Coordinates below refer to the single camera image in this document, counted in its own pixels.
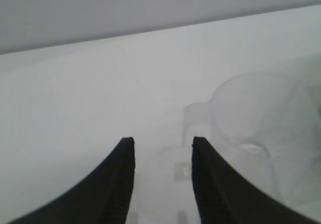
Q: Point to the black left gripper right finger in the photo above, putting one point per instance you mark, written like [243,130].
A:
[215,183]

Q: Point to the clear plastic measuring cup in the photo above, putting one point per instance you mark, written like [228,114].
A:
[250,108]

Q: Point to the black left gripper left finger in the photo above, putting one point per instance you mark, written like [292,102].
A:
[110,183]

